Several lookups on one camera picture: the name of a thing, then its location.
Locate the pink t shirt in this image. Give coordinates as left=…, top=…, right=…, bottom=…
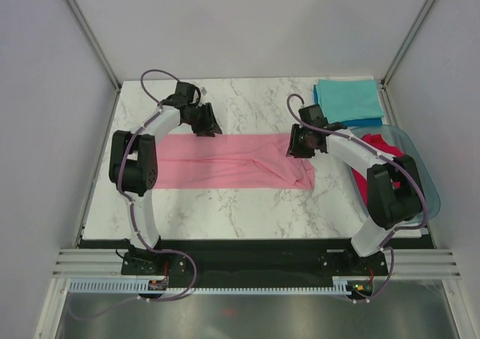
left=154, top=133, right=315, bottom=191

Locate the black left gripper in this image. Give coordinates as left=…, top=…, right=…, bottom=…
left=185, top=103, right=224, bottom=139

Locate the left aluminium frame post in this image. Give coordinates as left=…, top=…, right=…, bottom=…
left=64, top=0, right=122, bottom=94

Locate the right aluminium frame post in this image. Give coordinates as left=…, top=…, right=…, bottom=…
left=379, top=0, right=438, bottom=90

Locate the white slotted cable duct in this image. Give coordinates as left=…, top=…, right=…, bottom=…
left=67, top=276, right=360, bottom=296

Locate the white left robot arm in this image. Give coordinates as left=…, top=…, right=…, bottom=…
left=109, top=81, right=222, bottom=274

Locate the red t shirt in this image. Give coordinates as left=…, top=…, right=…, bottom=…
left=352, top=133, right=404, bottom=205

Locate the aluminium frame post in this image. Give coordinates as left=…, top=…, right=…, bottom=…
left=64, top=0, right=122, bottom=94
left=379, top=0, right=438, bottom=90

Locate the folded teal t shirt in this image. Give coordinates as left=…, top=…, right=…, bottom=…
left=313, top=79, right=385, bottom=122

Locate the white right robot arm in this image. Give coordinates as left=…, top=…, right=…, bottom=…
left=286, top=104, right=428, bottom=275

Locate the clear blue plastic bin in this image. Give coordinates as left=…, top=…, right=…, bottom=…
left=348, top=125, right=441, bottom=220

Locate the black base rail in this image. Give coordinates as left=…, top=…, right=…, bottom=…
left=121, top=238, right=388, bottom=286

